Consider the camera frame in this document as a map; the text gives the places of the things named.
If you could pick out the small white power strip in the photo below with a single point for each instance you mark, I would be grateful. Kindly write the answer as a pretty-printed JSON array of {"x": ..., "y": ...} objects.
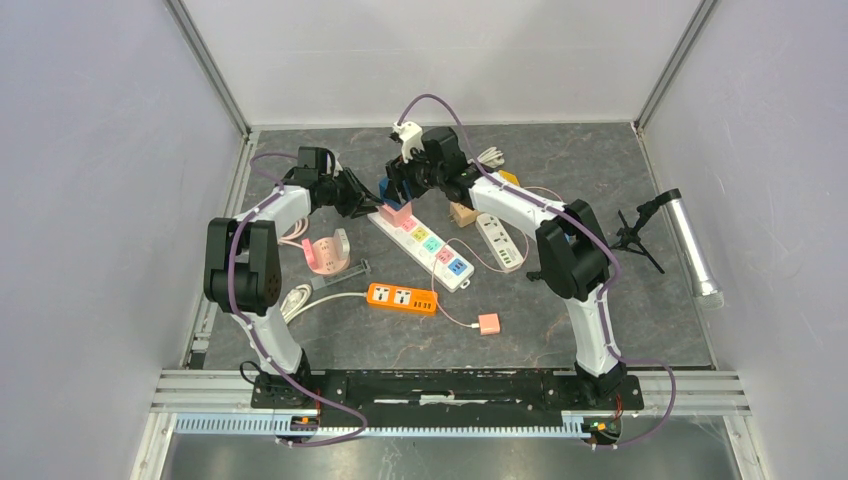
[{"x": 499, "y": 242}]

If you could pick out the silver microphone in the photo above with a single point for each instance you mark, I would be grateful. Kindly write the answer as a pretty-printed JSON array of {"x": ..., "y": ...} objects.
[{"x": 705, "y": 288}]

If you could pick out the tan wooden cube socket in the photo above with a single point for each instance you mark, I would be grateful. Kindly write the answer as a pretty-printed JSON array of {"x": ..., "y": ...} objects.
[{"x": 461, "y": 215}]

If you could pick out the grey flat bracket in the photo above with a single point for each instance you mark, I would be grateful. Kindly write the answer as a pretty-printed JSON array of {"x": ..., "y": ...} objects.
[{"x": 323, "y": 281}]

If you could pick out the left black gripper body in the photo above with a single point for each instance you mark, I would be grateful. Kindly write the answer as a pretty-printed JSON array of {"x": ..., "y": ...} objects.
[{"x": 342, "y": 192}]

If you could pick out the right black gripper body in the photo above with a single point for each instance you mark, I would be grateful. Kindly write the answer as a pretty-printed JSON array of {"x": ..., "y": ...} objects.
[{"x": 424, "y": 176}]

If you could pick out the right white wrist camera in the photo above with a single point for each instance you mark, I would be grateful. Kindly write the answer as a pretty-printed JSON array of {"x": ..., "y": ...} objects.
[{"x": 409, "y": 136}]

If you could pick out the black mini tripod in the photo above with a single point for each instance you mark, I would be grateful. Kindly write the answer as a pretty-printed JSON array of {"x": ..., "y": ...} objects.
[{"x": 628, "y": 236}]

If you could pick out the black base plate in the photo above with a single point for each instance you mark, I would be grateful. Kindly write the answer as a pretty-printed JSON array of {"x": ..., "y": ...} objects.
[{"x": 477, "y": 398}]

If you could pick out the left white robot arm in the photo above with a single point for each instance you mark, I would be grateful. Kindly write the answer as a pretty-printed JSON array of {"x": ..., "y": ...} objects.
[{"x": 243, "y": 274}]

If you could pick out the pink round socket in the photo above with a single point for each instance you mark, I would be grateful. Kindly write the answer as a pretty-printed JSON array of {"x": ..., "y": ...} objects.
[{"x": 328, "y": 255}]

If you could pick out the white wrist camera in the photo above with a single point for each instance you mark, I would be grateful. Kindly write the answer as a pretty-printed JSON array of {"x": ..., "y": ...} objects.
[
  {"x": 332, "y": 166},
  {"x": 409, "y": 136}
]

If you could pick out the orange power strip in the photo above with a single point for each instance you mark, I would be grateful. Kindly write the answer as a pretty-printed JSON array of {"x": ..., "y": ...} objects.
[{"x": 402, "y": 299}]

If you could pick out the pink cube socket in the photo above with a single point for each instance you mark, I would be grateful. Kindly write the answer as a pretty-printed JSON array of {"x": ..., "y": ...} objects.
[{"x": 396, "y": 217}]

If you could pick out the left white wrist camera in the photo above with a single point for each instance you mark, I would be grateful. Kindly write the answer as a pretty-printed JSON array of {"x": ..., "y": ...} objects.
[{"x": 332, "y": 166}]

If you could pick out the long white power strip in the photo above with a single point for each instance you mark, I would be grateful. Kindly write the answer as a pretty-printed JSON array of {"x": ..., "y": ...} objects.
[{"x": 452, "y": 270}]

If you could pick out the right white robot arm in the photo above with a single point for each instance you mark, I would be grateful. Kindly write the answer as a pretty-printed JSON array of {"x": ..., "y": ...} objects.
[{"x": 576, "y": 262}]

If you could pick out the blue cube socket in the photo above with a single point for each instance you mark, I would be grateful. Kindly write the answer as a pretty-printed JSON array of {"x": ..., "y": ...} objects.
[{"x": 389, "y": 195}]

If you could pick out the pink charger plug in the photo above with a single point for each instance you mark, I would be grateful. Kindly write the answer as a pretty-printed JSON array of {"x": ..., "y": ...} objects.
[{"x": 489, "y": 324}]

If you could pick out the yellow cube socket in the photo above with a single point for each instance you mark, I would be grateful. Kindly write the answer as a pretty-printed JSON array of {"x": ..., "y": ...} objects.
[{"x": 509, "y": 177}]

